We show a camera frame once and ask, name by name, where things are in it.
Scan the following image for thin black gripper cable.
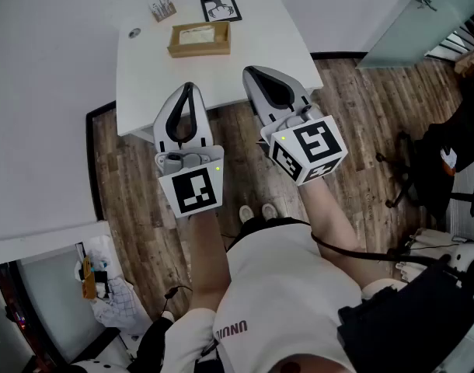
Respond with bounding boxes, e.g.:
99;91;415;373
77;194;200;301
159;284;194;322

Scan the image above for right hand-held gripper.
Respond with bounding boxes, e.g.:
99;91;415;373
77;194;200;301
242;65;349;187

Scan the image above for person's left forearm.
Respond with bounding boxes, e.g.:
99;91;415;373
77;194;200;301
186;210;234;314

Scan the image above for yellow wooden object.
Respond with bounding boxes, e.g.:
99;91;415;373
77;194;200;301
80;255;97;301

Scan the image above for black framed antler picture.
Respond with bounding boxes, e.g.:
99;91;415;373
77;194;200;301
200;0;243;23

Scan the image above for thick black gripper cable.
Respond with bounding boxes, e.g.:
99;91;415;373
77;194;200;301
309;230;459;266

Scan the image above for person's white shirt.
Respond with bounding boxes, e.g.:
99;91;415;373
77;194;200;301
159;218;409;373

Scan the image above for frosted glass door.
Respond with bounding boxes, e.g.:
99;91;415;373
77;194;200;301
355;0;474;71

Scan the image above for wooden holder with printed card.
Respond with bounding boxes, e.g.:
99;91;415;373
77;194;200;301
148;0;178;23

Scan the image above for black office chair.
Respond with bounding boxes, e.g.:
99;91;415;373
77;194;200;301
375;130;474;219

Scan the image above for black shoulder strap pack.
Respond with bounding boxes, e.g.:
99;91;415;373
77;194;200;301
336;261;474;373

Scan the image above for beige cardboard object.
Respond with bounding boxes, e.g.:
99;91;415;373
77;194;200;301
453;47;474;80

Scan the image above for person's right forearm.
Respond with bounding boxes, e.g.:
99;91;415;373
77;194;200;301
298;176;362;266

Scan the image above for open wooden box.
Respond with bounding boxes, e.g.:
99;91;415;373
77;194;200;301
166;20;232;58

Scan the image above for person's black shorts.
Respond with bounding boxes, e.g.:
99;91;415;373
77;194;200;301
227;214;312;253

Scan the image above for white rounded machine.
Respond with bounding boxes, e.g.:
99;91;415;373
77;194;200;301
449;242;474;301

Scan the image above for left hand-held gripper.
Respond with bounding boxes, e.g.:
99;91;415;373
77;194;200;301
152;82;225;219

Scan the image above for crumpled white plastic bag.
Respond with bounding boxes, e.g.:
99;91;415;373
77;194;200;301
84;234;152;336

